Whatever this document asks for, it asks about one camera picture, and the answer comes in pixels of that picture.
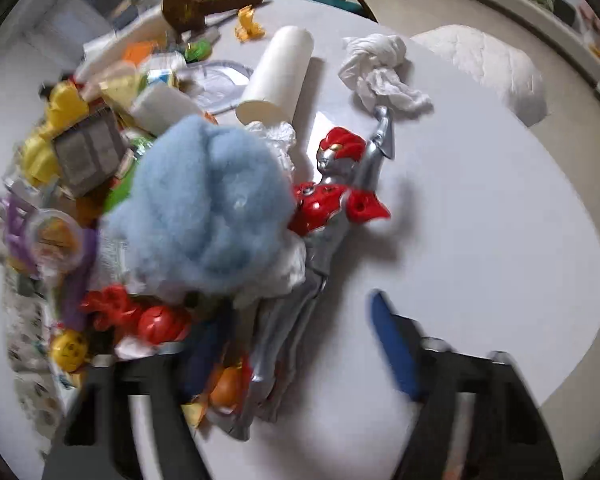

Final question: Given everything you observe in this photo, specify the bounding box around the white tissue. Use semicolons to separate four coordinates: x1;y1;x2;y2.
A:
338;34;432;115

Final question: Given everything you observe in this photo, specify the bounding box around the red silver ultraman figure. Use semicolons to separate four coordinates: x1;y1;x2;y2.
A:
207;106;394;441

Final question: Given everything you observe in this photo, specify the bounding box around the light blue plush toy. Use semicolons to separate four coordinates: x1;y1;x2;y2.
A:
104;115;296;302

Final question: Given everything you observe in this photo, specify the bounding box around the white cardboard tube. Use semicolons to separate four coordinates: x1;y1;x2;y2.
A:
235;25;314;126

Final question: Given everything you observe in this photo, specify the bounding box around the white floor cushion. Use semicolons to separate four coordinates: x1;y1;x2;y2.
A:
411;24;548;127

